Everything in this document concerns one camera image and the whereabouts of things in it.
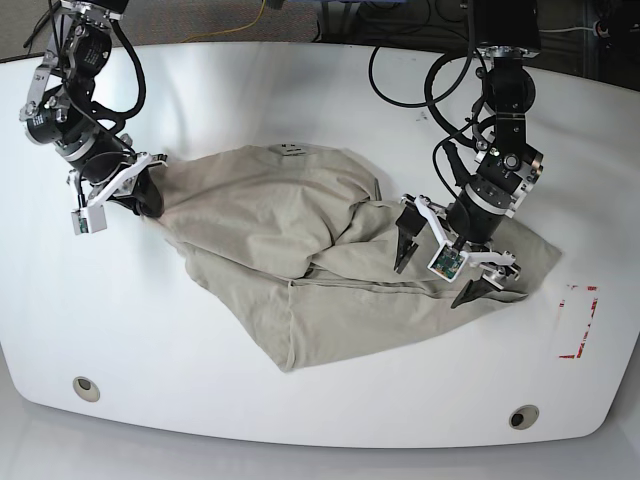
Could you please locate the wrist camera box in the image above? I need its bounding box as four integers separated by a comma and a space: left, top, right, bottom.
71, 205, 107, 235
427, 243, 469, 283

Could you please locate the table cable grommet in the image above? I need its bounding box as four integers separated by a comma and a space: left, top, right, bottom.
508, 405, 540, 431
72, 376, 101, 403

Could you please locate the white cable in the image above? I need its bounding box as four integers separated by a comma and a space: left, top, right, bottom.
539, 21, 596, 36

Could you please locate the beige t-shirt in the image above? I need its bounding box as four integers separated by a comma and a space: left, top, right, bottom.
151, 145, 561, 372

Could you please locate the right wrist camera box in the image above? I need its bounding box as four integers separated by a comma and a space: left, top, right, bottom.
71, 205, 107, 235

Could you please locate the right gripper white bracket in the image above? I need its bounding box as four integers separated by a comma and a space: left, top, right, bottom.
72, 152, 168, 218

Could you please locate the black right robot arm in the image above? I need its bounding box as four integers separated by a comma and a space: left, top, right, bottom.
20, 1, 165, 218

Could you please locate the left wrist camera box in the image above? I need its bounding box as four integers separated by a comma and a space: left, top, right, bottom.
427, 243, 469, 283

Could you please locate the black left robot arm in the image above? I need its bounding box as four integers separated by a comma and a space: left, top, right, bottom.
394, 1, 543, 308

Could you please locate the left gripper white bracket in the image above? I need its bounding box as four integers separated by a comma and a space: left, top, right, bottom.
394, 194, 521, 308

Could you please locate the yellow cable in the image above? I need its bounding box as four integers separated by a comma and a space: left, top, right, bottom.
183, 0, 266, 43

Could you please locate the red tape rectangle marking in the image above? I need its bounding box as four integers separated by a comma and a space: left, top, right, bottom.
553, 284, 600, 360

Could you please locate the right table cable grommet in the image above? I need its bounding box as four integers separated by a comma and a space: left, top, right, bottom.
508, 405, 540, 431

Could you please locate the left table cable grommet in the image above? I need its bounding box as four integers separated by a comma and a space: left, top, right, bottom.
72, 376, 101, 403

